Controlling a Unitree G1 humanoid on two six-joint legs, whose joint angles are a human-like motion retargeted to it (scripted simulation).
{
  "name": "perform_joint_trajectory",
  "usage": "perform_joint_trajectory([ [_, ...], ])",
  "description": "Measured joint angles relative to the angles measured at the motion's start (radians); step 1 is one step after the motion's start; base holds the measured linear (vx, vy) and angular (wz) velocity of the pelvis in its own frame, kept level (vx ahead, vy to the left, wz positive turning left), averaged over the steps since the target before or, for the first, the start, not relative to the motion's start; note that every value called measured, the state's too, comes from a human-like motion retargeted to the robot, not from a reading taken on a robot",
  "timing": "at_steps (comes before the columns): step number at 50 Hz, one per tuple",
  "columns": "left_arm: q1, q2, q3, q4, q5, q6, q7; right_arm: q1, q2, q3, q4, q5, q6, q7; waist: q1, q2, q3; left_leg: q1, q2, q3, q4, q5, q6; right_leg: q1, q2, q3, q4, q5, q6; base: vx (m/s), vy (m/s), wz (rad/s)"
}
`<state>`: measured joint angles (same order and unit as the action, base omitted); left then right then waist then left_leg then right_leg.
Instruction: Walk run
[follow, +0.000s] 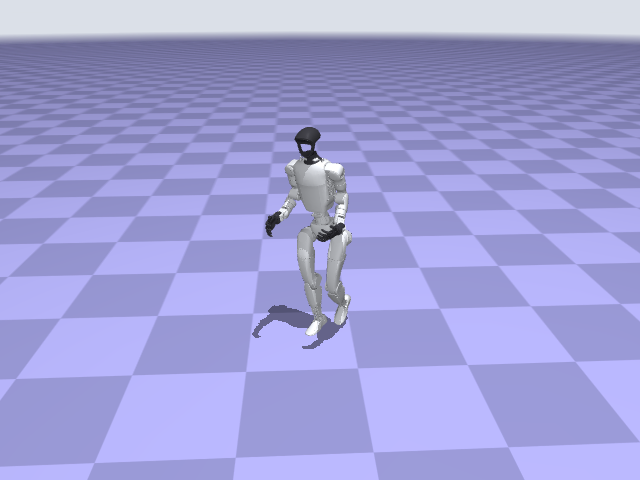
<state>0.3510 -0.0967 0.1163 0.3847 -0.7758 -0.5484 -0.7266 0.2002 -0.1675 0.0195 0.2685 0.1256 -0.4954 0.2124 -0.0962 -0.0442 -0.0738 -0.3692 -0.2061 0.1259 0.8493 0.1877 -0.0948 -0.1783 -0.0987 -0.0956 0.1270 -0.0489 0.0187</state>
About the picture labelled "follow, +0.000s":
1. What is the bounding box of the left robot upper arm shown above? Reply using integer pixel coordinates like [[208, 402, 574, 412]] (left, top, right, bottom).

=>
[[325, 163, 347, 204]]

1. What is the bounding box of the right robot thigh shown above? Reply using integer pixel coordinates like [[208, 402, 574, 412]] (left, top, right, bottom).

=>
[[297, 226, 322, 288]]

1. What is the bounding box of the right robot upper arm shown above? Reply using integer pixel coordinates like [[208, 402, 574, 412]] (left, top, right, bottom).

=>
[[285, 159, 301, 201]]

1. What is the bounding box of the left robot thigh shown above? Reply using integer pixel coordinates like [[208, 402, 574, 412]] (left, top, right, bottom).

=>
[[325, 229, 352, 294]]

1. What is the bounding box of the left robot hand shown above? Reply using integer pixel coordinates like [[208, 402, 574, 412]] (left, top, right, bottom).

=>
[[316, 223, 345, 242]]

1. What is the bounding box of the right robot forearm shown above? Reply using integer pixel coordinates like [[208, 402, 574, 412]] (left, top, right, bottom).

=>
[[279, 194, 296, 222]]

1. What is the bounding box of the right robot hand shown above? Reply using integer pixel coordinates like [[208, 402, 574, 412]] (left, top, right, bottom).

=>
[[265, 211, 281, 237]]

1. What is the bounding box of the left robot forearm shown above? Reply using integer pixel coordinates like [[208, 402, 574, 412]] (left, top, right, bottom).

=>
[[333, 193, 349, 234]]

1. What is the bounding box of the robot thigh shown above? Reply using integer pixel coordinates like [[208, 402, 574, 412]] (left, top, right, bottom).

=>
[[297, 226, 322, 288], [325, 229, 352, 294]]

